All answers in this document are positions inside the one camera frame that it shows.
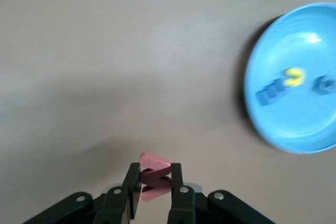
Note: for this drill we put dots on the yellow foam letter u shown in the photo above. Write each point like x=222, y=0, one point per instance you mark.
x=298, y=79

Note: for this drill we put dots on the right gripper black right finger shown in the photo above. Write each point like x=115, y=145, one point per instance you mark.
x=183, y=205

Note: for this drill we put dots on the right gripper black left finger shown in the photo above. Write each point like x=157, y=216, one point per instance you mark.
x=113, y=205

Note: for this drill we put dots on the pink foam letter w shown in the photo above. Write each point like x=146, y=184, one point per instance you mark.
x=155, y=162

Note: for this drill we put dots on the blue plate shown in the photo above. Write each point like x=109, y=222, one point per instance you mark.
x=288, y=119

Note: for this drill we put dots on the blue foam letter a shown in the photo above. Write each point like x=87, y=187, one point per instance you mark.
x=321, y=85

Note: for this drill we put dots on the blue foam letter E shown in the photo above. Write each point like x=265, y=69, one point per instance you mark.
x=270, y=95

